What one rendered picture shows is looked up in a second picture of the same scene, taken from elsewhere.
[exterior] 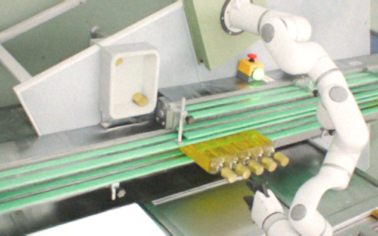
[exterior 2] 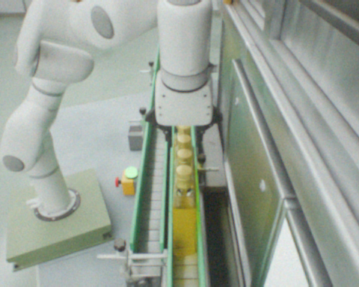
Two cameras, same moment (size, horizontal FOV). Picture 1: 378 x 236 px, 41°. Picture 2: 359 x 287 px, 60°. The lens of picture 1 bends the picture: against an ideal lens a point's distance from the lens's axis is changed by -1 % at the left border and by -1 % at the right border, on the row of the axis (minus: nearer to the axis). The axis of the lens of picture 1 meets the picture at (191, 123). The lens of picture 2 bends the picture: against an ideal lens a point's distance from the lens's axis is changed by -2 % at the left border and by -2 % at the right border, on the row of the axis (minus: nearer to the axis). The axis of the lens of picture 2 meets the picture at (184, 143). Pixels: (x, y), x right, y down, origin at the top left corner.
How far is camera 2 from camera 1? 1.10 m
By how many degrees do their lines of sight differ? 29
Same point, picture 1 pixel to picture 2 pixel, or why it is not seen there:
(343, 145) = (50, 19)
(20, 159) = not seen: outside the picture
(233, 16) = (50, 207)
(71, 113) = not seen: outside the picture
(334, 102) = (18, 54)
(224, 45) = (86, 212)
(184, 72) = not seen: hidden behind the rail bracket
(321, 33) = (122, 127)
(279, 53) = (20, 143)
